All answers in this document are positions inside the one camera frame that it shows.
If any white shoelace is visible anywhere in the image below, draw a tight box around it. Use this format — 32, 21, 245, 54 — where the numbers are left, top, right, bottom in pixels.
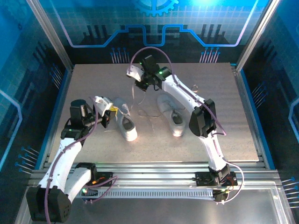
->
137, 102, 187, 133
104, 83, 146, 134

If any white sneaker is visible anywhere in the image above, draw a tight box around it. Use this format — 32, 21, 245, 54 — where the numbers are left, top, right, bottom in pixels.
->
114, 98, 138, 142
157, 94, 185, 137

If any small black electronics module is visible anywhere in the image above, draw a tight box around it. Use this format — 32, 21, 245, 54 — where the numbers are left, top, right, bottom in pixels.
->
214, 189, 229, 203
80, 186, 99, 203

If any grey metal shelf plate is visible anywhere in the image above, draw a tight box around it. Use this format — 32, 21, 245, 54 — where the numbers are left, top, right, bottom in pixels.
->
29, 188, 285, 224

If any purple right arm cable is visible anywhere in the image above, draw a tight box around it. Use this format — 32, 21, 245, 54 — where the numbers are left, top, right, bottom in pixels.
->
129, 46, 245, 205

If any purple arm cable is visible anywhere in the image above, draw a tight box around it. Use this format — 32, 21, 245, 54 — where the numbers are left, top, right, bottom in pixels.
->
43, 95, 119, 224
129, 46, 245, 205

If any blue side rail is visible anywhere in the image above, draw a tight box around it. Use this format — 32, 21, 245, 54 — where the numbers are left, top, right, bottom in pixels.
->
35, 66, 75, 170

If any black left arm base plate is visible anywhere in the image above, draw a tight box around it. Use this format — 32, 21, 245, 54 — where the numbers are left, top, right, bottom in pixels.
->
93, 171, 114, 187

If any aluminium mounting rail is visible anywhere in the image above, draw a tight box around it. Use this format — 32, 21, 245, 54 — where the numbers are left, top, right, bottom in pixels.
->
29, 161, 282, 189

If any aluminium frame post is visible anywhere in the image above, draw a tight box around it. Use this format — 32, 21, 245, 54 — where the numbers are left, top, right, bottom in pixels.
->
235, 0, 282, 72
25, 0, 75, 72

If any slotted white cable duct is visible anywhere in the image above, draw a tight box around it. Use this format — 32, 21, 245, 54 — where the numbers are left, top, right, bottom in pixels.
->
37, 188, 215, 199

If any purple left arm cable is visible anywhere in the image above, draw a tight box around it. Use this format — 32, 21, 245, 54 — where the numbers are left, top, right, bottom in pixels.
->
43, 95, 119, 224

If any aluminium side rail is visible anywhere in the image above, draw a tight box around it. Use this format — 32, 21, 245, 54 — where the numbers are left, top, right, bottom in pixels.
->
230, 64, 276, 170

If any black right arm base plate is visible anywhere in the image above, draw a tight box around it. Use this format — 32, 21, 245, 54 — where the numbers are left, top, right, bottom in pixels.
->
195, 171, 238, 187

